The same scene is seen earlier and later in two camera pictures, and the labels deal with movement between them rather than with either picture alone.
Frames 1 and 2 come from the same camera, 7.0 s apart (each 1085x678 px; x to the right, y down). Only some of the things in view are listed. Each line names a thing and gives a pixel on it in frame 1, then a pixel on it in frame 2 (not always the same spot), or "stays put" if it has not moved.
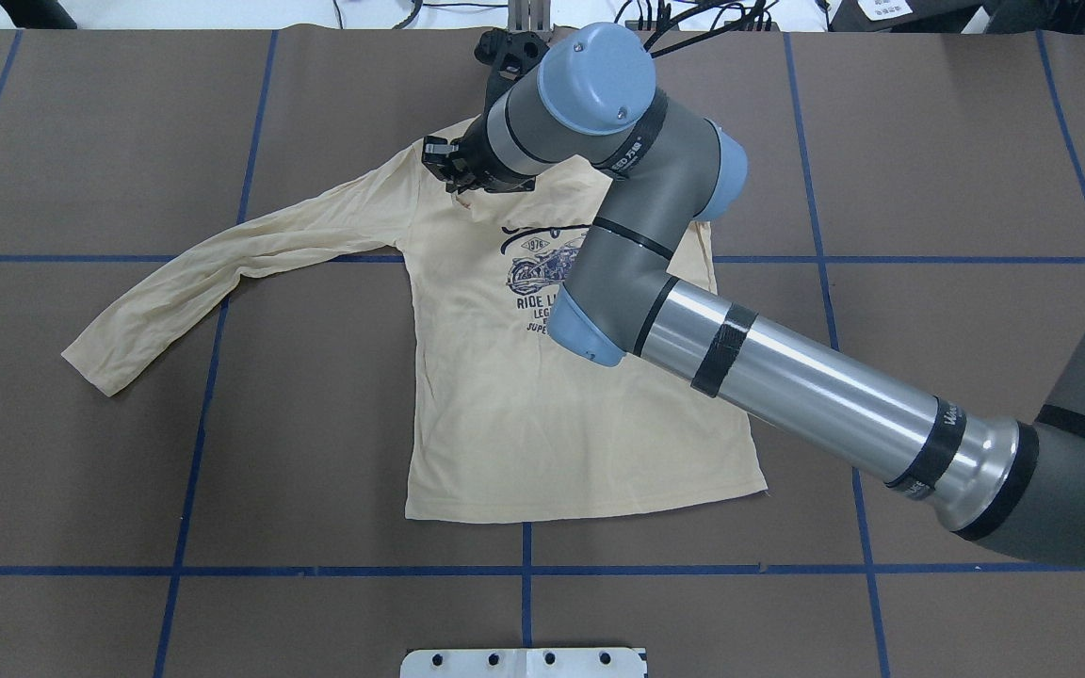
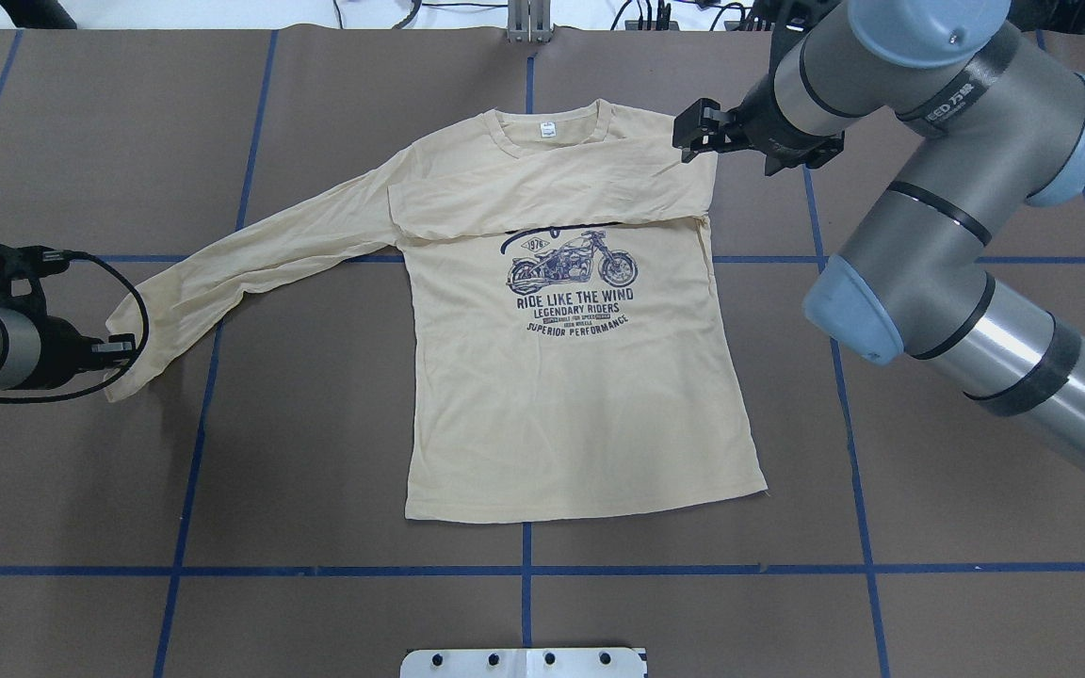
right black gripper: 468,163 to 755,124
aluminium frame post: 528,15 stays put
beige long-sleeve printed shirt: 504,424 stays put
